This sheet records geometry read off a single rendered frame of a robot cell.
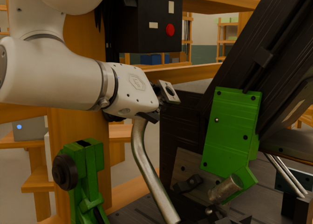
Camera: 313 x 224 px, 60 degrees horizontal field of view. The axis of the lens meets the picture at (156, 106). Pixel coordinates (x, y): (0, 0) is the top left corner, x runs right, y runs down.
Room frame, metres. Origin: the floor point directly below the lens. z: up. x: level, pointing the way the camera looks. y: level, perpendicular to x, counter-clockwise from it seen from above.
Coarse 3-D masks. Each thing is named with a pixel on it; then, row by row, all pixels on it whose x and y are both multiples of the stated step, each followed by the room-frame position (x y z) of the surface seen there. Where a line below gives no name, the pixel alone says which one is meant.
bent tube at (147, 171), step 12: (168, 84) 0.58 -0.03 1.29; (156, 96) 0.56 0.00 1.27; (168, 96) 0.54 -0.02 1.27; (144, 120) 0.58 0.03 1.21; (132, 132) 0.58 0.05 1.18; (132, 144) 0.57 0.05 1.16; (144, 156) 0.55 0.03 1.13; (144, 168) 0.53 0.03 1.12; (144, 180) 0.52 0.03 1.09; (156, 180) 0.51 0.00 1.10; (156, 192) 0.49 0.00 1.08; (156, 204) 0.49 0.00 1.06; (168, 204) 0.48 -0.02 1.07; (168, 216) 0.46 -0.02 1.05
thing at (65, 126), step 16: (80, 16) 0.69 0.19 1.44; (240, 16) 1.42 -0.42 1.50; (64, 32) 0.66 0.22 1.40; (80, 32) 0.69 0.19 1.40; (96, 32) 0.73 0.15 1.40; (240, 32) 1.42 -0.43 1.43; (80, 48) 0.69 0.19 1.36; (96, 48) 0.72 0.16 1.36; (48, 112) 0.70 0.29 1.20; (64, 112) 0.65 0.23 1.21; (80, 112) 0.68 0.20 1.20; (96, 112) 0.72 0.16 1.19; (48, 128) 0.70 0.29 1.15; (64, 128) 0.65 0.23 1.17; (80, 128) 0.68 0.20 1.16; (96, 128) 0.72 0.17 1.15; (64, 144) 0.65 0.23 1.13; (64, 192) 0.66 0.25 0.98; (64, 208) 0.67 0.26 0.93
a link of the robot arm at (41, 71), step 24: (0, 48) 0.34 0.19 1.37; (24, 48) 0.34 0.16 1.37; (48, 48) 0.37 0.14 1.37; (0, 72) 0.32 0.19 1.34; (24, 72) 0.32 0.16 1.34; (48, 72) 0.34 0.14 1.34; (72, 72) 0.37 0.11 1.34; (96, 72) 0.40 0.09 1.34; (0, 96) 0.32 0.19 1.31; (24, 96) 0.33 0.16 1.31; (48, 96) 0.35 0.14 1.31; (72, 96) 0.37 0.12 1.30; (96, 96) 0.40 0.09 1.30
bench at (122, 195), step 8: (128, 184) 0.88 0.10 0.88; (136, 184) 0.88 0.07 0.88; (144, 184) 0.88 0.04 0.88; (112, 192) 0.83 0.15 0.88; (120, 192) 0.83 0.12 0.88; (128, 192) 0.83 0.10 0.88; (136, 192) 0.83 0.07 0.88; (144, 192) 0.83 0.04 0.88; (112, 200) 0.78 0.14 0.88; (120, 200) 0.78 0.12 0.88; (128, 200) 0.78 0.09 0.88; (112, 208) 0.74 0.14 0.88; (120, 208) 0.74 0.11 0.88; (56, 216) 0.70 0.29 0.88
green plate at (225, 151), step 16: (224, 96) 0.64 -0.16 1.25; (240, 96) 0.61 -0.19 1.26; (256, 96) 0.58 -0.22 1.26; (224, 112) 0.62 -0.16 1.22; (240, 112) 0.60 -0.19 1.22; (256, 112) 0.57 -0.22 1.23; (208, 128) 0.64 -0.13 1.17; (224, 128) 0.61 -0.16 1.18; (240, 128) 0.58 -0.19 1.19; (208, 144) 0.63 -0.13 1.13; (224, 144) 0.60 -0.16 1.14; (240, 144) 0.57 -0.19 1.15; (256, 144) 0.61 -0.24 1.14; (208, 160) 0.61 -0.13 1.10; (224, 160) 0.59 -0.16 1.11; (240, 160) 0.56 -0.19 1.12; (224, 176) 0.57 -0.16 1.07
